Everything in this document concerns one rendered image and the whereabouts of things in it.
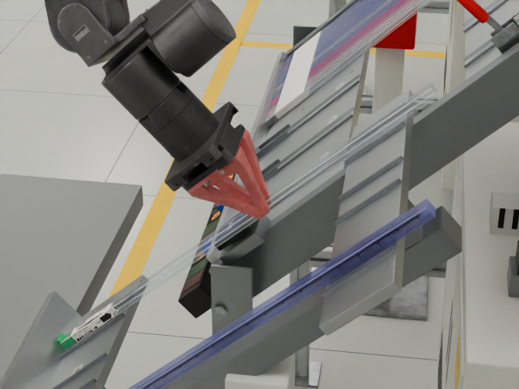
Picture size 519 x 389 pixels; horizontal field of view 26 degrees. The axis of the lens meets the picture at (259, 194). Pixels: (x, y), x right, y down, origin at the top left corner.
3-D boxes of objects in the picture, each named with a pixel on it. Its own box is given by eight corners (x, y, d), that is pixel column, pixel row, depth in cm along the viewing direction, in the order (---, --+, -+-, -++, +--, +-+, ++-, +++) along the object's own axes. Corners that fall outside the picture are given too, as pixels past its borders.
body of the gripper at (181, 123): (243, 112, 112) (192, 59, 110) (225, 160, 104) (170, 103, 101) (197, 147, 115) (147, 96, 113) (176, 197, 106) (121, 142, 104)
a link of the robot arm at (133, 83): (99, 65, 109) (89, 83, 104) (150, 18, 107) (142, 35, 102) (147, 115, 111) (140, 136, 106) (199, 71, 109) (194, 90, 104)
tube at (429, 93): (65, 350, 124) (58, 343, 123) (69, 343, 125) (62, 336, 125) (438, 96, 102) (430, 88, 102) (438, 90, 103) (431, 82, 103)
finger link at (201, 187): (296, 173, 114) (234, 106, 111) (287, 208, 108) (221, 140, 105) (247, 208, 117) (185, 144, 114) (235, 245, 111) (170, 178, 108)
